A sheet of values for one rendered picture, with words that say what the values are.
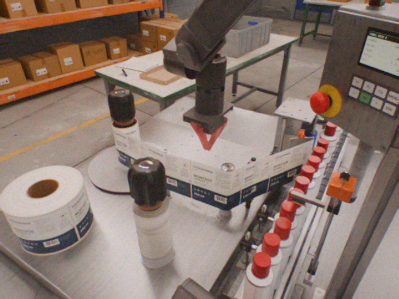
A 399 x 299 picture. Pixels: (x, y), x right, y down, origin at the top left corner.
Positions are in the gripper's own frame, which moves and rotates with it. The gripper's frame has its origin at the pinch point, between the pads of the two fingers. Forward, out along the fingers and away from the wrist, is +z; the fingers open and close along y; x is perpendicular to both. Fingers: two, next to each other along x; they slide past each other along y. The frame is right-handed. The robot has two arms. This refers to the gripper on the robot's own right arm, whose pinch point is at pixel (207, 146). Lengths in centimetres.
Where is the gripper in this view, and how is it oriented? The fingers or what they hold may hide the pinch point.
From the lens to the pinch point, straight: 64.4
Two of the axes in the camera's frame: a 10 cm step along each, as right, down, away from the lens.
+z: -0.3, 8.3, 5.6
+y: -5.2, 4.7, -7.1
